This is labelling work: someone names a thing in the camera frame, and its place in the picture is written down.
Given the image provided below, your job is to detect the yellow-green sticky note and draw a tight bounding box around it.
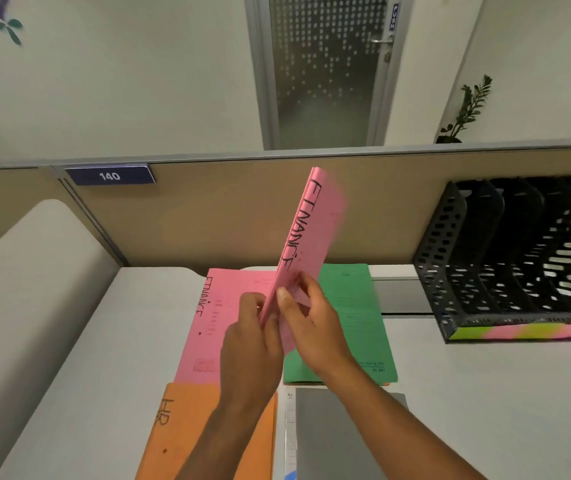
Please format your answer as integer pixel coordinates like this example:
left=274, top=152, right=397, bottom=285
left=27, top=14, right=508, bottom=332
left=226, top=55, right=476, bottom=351
left=515, top=322, right=566, bottom=340
left=449, top=325, right=491, bottom=342

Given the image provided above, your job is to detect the person's left forearm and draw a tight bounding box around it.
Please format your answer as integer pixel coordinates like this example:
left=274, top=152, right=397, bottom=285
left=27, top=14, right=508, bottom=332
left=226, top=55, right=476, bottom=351
left=175, top=389, right=279, bottom=480

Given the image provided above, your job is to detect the person's left hand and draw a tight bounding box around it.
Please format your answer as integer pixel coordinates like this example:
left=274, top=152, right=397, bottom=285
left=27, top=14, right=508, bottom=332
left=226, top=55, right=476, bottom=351
left=220, top=292, right=286, bottom=407

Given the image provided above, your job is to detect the dark blue number plate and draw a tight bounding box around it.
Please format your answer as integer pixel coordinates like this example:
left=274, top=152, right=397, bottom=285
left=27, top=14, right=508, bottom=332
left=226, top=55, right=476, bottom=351
left=64, top=164, right=157, bottom=187

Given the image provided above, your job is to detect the black perforated file rack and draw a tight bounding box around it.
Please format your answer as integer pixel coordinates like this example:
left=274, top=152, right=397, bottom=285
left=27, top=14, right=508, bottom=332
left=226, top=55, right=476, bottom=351
left=411, top=174, right=571, bottom=345

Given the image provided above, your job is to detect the orange folder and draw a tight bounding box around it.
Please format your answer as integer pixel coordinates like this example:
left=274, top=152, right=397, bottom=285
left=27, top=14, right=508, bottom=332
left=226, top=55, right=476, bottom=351
left=135, top=382, right=279, bottom=480

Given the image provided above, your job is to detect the person's right hand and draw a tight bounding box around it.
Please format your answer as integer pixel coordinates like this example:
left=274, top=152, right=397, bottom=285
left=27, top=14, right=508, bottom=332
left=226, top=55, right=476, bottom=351
left=276, top=272, right=362, bottom=383

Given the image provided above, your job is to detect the slim leafy green plant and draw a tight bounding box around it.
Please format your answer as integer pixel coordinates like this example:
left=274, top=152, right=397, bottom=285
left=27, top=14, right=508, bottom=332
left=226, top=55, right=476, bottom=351
left=435, top=74, right=494, bottom=145

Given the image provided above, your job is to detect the person's right forearm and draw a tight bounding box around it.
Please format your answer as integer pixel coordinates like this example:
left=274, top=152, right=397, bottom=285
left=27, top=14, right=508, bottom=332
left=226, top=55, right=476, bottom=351
left=325, top=364, right=489, bottom=480

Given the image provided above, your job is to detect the frosted glass door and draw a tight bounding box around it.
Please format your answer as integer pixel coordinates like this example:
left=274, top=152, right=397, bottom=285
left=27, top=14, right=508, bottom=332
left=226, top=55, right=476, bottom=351
left=243, top=0, right=416, bottom=151

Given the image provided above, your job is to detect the grey cable tray cover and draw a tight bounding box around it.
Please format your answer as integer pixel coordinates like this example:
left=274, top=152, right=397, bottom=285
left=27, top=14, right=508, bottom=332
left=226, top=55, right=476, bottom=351
left=370, top=277, right=436, bottom=315

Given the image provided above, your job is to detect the white curved side panel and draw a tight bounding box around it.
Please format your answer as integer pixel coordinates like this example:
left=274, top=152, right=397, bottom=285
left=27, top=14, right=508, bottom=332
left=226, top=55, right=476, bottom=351
left=0, top=198, right=122, bottom=480

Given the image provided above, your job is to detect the pink folder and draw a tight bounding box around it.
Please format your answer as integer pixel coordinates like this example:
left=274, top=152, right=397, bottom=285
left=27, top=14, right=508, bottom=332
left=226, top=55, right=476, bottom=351
left=173, top=268, right=286, bottom=385
left=259, top=167, right=349, bottom=355

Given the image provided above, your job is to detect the tan desk partition panel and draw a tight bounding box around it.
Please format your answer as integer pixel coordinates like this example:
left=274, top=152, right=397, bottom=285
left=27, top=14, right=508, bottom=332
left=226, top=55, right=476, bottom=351
left=53, top=139, right=571, bottom=271
left=0, top=167, right=84, bottom=248

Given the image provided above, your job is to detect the green folder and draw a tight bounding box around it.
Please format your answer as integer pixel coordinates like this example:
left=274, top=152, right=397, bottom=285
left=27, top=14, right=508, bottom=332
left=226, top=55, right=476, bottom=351
left=283, top=263, right=399, bottom=387

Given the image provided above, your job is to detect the grey folder white spine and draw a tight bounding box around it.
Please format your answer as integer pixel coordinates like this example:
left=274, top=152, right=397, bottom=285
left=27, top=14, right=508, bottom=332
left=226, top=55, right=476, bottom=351
left=283, top=387, right=409, bottom=480

